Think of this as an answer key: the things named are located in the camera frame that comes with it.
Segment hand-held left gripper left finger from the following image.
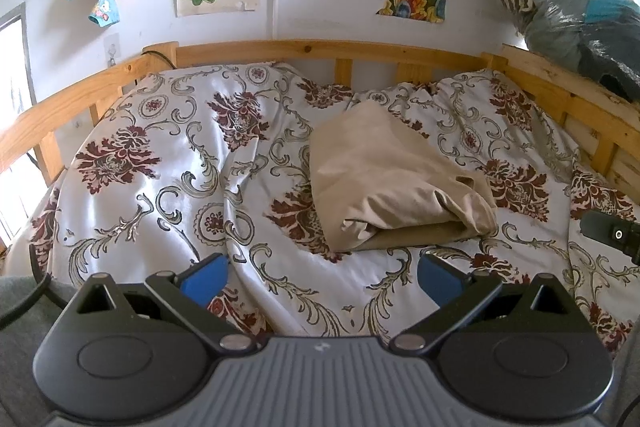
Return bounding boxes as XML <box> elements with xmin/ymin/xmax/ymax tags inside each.
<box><xmin>67</xmin><ymin>252</ymin><xmax>256</xmax><ymax>354</ymax></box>

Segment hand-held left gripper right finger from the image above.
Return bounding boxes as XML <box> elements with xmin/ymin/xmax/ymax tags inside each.
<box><xmin>390</xmin><ymin>252</ymin><xmax>578</xmax><ymax>354</ymax></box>

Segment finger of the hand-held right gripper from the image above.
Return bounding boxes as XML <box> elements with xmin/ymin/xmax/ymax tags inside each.
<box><xmin>581</xmin><ymin>211</ymin><xmax>640</xmax><ymax>264</ymax></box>

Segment beige hooded jacket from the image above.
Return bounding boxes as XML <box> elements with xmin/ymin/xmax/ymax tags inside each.
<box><xmin>309</xmin><ymin>99</ymin><xmax>500</xmax><ymax>254</ymax></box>

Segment clear plastic bag of clothes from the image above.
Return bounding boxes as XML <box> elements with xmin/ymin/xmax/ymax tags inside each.
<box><xmin>472</xmin><ymin>0</ymin><xmax>640</xmax><ymax>102</ymax></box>

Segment floral white blanket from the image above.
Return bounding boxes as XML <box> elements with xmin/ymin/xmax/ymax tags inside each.
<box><xmin>27</xmin><ymin>62</ymin><xmax>640</xmax><ymax>353</ymax></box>

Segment person's grey pants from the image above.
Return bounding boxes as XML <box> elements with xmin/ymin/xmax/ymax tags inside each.
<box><xmin>0</xmin><ymin>274</ymin><xmax>640</xmax><ymax>427</ymax></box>

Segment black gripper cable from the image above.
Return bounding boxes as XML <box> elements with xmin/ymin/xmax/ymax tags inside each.
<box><xmin>0</xmin><ymin>247</ymin><xmax>56</xmax><ymax>333</ymax></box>

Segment white wall socket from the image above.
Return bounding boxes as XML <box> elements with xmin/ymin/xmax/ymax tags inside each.
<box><xmin>104</xmin><ymin>34</ymin><xmax>122</xmax><ymax>68</ymax></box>

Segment wooden bed frame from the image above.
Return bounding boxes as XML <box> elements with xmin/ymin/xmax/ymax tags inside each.
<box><xmin>0</xmin><ymin>39</ymin><xmax>640</xmax><ymax>188</ymax></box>

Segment grey window frame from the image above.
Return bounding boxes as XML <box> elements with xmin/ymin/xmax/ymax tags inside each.
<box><xmin>0</xmin><ymin>2</ymin><xmax>38</xmax><ymax>118</ymax></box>

